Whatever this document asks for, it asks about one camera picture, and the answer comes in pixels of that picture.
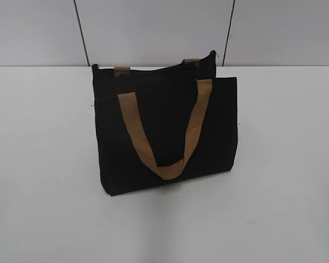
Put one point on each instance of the black tote bag tan handles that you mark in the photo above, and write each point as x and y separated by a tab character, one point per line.
156	127

